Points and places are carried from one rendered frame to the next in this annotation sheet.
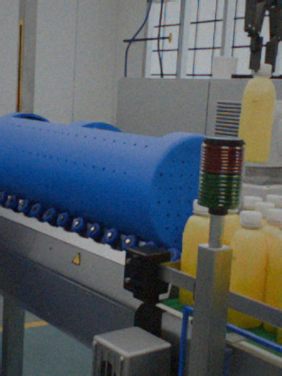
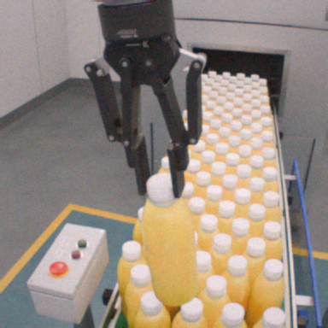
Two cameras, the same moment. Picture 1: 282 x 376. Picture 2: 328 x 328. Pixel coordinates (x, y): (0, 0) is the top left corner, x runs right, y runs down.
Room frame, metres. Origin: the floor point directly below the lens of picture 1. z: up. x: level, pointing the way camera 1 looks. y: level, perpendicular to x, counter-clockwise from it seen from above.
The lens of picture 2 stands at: (1.69, 0.06, 1.65)
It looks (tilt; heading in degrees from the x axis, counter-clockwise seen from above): 28 degrees down; 231
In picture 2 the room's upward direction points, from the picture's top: straight up
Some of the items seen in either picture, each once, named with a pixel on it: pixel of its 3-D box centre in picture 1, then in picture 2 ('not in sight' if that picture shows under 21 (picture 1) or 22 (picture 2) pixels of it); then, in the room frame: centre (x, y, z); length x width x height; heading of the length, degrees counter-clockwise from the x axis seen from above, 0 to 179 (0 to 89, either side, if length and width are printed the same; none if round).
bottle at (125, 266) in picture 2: not in sight; (133, 283); (1.37, -0.44, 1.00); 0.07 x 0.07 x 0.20
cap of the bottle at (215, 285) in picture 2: (264, 207); (216, 285); (1.30, -0.26, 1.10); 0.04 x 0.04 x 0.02
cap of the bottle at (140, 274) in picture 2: not in sight; (140, 274); (1.39, -0.37, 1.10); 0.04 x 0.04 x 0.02
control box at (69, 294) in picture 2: not in sight; (72, 270); (1.48, -0.51, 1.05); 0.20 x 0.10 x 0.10; 39
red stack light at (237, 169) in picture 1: (222, 159); not in sight; (0.93, -0.12, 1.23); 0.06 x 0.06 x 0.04
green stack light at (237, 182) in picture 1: (220, 189); not in sight; (0.93, -0.12, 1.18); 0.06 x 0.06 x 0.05
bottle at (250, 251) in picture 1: (246, 272); (265, 301); (1.18, -0.21, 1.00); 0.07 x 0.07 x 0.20
